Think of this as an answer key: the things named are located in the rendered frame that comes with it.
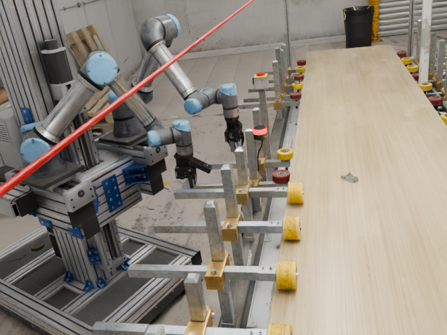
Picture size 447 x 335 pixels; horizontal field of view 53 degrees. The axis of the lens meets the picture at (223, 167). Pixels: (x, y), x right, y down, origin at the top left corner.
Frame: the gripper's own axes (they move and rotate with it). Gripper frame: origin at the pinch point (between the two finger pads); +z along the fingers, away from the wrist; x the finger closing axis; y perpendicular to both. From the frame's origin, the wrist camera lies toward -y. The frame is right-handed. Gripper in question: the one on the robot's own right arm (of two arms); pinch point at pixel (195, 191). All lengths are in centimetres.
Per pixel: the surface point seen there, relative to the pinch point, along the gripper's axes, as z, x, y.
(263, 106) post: -24, -53, -28
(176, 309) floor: 83, -9, 24
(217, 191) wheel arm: -14.4, 26.3, -17.7
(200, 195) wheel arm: -12.9, 26.5, -10.7
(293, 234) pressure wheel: -13, 54, -50
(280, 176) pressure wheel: -9.8, 3.5, -41.0
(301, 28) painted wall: 45, -783, -20
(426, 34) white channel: -42, -134, -125
